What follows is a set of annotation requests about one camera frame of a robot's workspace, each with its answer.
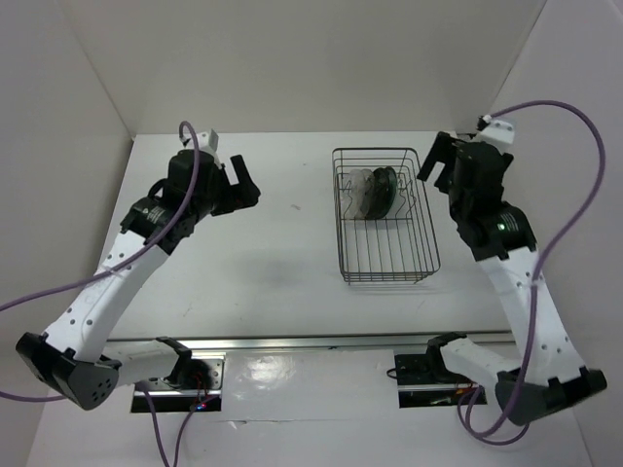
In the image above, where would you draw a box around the blue white patterned plate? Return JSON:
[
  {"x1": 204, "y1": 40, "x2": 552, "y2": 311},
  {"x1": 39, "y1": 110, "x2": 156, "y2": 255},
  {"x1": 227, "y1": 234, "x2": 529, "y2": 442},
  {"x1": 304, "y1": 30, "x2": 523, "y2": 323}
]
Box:
[{"x1": 378, "y1": 166, "x2": 398, "y2": 218}]

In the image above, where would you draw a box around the clear square glass plate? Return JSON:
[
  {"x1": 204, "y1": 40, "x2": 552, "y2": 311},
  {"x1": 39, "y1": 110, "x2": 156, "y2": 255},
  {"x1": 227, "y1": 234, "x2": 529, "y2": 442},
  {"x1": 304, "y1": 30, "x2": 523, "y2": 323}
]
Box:
[{"x1": 349, "y1": 168, "x2": 375, "y2": 219}]

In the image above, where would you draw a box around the black glossy plate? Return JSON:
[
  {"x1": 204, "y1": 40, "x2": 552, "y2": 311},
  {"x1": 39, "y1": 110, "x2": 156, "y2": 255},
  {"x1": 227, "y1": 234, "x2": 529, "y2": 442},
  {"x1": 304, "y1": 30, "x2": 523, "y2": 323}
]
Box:
[{"x1": 365, "y1": 167, "x2": 388, "y2": 220}]

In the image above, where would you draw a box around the clear textured glass plate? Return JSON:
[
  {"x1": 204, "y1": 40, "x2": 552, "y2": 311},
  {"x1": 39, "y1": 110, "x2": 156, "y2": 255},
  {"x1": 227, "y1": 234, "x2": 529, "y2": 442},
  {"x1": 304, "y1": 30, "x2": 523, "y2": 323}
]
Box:
[{"x1": 341, "y1": 170, "x2": 361, "y2": 220}]

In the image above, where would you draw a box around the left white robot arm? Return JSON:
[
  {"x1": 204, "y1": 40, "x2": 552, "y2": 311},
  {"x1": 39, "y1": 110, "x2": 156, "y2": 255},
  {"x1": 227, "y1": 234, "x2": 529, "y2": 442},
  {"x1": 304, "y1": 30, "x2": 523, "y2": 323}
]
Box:
[{"x1": 16, "y1": 150, "x2": 261, "y2": 411}]

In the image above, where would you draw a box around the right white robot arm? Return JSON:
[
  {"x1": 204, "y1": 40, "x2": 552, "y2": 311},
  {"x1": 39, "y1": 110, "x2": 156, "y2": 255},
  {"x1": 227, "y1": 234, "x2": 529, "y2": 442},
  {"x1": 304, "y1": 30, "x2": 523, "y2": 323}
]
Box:
[{"x1": 418, "y1": 132, "x2": 607, "y2": 426}]

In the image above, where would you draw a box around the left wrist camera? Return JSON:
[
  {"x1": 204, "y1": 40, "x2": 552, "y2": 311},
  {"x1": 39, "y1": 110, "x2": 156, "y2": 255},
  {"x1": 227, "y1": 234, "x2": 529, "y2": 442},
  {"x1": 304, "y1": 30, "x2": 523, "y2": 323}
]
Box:
[{"x1": 179, "y1": 129, "x2": 219, "y2": 158}]

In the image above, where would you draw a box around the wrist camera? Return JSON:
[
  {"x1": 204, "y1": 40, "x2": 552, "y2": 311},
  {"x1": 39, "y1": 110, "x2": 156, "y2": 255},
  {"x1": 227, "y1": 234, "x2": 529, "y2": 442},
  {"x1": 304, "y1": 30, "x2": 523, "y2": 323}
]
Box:
[
  {"x1": 473, "y1": 115, "x2": 516, "y2": 154},
  {"x1": 179, "y1": 129, "x2": 219, "y2": 158}
]

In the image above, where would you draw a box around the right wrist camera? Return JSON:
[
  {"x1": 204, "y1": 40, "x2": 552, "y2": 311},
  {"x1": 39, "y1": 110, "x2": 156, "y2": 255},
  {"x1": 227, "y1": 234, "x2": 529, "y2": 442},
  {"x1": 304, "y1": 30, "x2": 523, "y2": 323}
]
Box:
[{"x1": 473, "y1": 115, "x2": 516, "y2": 154}]

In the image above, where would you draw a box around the metal wire dish rack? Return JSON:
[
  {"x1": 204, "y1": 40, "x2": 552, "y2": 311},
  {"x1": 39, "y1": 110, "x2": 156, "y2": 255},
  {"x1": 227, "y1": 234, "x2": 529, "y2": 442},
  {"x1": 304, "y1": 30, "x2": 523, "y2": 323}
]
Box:
[{"x1": 332, "y1": 147, "x2": 441, "y2": 286}]

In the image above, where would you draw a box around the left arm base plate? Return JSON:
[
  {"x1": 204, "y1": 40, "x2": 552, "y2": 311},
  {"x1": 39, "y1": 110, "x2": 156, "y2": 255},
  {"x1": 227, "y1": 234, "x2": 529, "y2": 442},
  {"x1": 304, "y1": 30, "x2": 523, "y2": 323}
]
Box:
[{"x1": 130, "y1": 353, "x2": 227, "y2": 413}]

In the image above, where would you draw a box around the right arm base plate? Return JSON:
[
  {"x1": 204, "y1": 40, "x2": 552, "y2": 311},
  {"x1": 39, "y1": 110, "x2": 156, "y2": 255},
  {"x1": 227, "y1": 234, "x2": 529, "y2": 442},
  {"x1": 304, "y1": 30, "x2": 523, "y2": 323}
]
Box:
[{"x1": 385, "y1": 332, "x2": 477, "y2": 409}]

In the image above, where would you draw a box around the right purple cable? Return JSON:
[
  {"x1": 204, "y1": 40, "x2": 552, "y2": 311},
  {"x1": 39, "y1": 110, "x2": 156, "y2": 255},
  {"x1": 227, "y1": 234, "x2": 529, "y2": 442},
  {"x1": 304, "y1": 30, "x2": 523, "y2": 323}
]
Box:
[{"x1": 457, "y1": 99, "x2": 607, "y2": 447}]

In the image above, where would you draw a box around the purple cable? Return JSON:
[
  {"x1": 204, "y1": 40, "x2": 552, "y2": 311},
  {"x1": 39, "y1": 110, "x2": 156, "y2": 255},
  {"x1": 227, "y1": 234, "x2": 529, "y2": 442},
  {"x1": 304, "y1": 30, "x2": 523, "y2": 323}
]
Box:
[
  {"x1": 0, "y1": 121, "x2": 215, "y2": 466},
  {"x1": 457, "y1": 99, "x2": 607, "y2": 447}
]

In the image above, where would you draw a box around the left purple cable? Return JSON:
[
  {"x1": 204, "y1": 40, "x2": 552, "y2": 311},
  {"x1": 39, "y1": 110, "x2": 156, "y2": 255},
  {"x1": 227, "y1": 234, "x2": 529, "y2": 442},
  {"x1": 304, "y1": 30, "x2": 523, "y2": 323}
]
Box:
[{"x1": 0, "y1": 121, "x2": 215, "y2": 466}]

